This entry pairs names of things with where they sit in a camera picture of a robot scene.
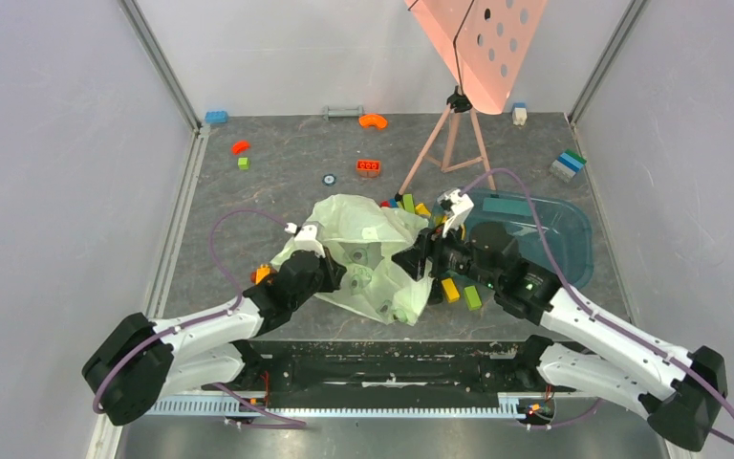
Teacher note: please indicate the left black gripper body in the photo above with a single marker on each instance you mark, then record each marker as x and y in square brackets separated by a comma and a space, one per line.
[325, 278]

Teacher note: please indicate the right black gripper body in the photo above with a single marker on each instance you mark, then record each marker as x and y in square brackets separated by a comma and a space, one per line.
[426, 258]

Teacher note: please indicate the green avocado plastic bag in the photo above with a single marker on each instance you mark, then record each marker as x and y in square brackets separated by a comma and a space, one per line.
[363, 237]

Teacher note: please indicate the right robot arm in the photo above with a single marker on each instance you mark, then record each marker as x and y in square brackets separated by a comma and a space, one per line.
[675, 390]

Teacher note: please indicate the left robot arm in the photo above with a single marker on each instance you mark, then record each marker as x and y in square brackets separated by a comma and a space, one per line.
[144, 360]

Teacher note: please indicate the yellow wooden block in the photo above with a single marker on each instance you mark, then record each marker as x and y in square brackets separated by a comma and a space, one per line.
[450, 291]

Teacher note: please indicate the black microphone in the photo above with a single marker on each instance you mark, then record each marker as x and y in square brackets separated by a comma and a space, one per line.
[436, 294]

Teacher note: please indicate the green wooden block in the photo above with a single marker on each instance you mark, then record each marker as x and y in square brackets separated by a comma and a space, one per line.
[472, 298]

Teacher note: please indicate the yellow triangular block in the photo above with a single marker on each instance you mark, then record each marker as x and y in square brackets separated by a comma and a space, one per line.
[422, 210]

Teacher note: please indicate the long green block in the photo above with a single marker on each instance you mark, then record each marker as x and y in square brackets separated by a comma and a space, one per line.
[407, 203]

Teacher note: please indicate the orange yellow toy car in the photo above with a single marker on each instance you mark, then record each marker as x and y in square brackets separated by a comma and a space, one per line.
[260, 273]

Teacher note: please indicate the red lego brick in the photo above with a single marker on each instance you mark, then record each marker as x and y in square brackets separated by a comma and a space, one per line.
[368, 168]

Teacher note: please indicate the teal plastic tub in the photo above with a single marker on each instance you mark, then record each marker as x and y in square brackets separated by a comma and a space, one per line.
[568, 230]

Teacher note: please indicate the small green cube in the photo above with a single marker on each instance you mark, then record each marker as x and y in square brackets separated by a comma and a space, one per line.
[243, 163]

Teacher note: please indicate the grey blue green brick stack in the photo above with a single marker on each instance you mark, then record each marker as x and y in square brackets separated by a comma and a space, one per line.
[567, 165]

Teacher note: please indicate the orange curved block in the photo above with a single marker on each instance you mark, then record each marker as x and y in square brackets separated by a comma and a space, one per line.
[372, 120]

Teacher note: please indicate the pink tripod stand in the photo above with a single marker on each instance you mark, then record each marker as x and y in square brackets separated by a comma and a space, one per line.
[456, 105]

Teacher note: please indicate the red arch block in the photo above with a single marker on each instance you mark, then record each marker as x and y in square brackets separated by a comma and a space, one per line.
[239, 147]

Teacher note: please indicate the white blue small brick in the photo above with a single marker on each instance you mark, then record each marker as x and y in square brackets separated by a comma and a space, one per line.
[519, 114]

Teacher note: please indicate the blue lego brick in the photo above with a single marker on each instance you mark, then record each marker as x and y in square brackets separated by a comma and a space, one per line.
[216, 117]

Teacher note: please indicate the pink perforated panel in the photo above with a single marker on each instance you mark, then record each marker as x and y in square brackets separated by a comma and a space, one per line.
[483, 43]

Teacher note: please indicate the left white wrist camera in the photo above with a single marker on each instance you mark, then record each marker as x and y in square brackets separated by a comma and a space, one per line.
[305, 237]

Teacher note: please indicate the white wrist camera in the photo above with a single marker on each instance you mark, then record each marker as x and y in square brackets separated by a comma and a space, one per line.
[456, 205]
[305, 237]

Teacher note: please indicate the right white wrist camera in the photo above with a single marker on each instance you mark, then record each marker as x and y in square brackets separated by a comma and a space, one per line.
[456, 205]

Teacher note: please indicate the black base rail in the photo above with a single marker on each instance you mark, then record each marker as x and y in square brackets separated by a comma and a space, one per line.
[387, 374]

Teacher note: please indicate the grey metal handle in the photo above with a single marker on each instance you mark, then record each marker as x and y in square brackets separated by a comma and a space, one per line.
[329, 113]

